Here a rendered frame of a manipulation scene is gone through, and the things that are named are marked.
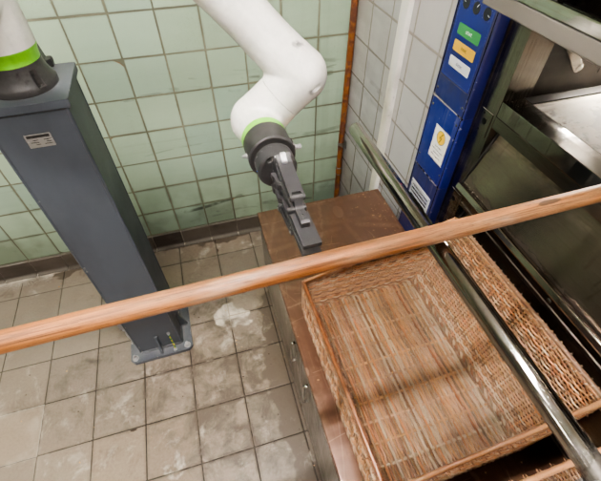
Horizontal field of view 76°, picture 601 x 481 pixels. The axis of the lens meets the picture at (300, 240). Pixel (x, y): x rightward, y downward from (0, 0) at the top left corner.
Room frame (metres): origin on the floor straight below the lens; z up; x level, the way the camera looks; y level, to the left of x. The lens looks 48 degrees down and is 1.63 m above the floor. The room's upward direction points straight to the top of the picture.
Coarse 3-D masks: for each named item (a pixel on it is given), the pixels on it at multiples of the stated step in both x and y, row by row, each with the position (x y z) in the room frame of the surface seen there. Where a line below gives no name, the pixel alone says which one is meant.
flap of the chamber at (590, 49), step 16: (496, 0) 0.76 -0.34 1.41; (512, 0) 0.73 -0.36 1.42; (512, 16) 0.71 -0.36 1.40; (528, 16) 0.68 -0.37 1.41; (544, 16) 0.65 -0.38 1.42; (544, 32) 0.64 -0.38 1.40; (560, 32) 0.61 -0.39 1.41; (576, 32) 0.59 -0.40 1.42; (576, 48) 0.57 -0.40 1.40; (592, 48) 0.55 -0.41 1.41
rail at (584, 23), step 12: (516, 0) 0.72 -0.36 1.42; (528, 0) 0.70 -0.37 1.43; (540, 0) 0.68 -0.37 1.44; (552, 0) 0.66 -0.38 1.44; (552, 12) 0.64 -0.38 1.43; (564, 12) 0.63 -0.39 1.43; (576, 12) 0.61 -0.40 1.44; (576, 24) 0.60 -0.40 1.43; (588, 24) 0.58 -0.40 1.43; (600, 24) 0.57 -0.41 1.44; (600, 36) 0.55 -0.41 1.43
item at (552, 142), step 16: (512, 112) 0.80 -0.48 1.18; (528, 112) 0.79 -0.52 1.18; (512, 128) 0.78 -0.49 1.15; (528, 128) 0.74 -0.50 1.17; (544, 128) 0.73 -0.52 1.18; (560, 128) 0.73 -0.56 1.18; (544, 144) 0.69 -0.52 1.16; (560, 144) 0.67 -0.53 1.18; (576, 144) 0.67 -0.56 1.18; (560, 160) 0.64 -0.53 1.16; (576, 160) 0.61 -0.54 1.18; (592, 160) 0.61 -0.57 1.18; (576, 176) 0.60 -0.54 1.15; (592, 176) 0.57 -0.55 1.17
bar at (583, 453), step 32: (352, 128) 0.74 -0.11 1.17; (384, 160) 0.62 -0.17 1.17; (416, 224) 0.45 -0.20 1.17; (448, 256) 0.38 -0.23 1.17; (480, 288) 0.32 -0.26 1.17; (480, 320) 0.27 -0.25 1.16; (512, 352) 0.22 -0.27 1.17; (544, 384) 0.18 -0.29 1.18; (544, 416) 0.14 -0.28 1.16; (576, 448) 0.11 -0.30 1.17; (576, 480) 0.08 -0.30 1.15
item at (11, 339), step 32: (576, 192) 0.49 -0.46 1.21; (448, 224) 0.41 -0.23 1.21; (480, 224) 0.42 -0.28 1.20; (320, 256) 0.35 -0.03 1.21; (352, 256) 0.35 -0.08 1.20; (384, 256) 0.36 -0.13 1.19; (192, 288) 0.29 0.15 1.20; (224, 288) 0.30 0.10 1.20; (256, 288) 0.31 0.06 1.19; (64, 320) 0.25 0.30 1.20; (96, 320) 0.25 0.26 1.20; (128, 320) 0.26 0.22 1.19; (0, 352) 0.21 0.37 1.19
